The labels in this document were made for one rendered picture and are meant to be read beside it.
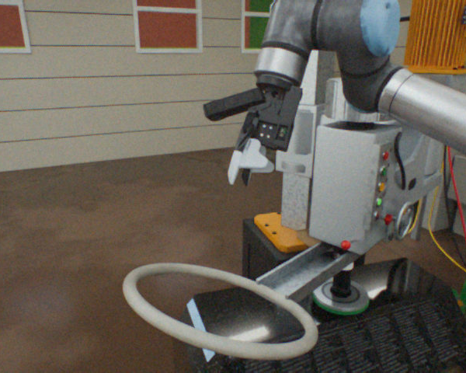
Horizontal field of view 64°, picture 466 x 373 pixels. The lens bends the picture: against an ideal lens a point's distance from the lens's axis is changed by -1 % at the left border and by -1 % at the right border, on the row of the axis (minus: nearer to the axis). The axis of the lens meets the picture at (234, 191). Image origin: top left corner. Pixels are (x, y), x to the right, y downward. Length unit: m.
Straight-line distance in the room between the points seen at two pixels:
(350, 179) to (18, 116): 6.39
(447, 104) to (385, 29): 0.16
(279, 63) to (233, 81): 7.15
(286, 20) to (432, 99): 0.28
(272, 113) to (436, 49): 1.24
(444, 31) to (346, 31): 1.21
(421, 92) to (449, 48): 1.14
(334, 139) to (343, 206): 0.23
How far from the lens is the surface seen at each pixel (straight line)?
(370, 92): 0.75
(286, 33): 0.69
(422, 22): 1.86
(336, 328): 1.54
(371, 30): 0.65
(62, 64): 7.09
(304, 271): 1.32
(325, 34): 0.68
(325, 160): 1.32
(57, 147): 7.25
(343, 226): 1.35
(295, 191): 2.30
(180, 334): 0.76
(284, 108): 0.68
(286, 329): 1.47
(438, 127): 0.70
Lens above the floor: 1.81
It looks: 20 degrees down
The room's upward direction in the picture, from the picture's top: straight up
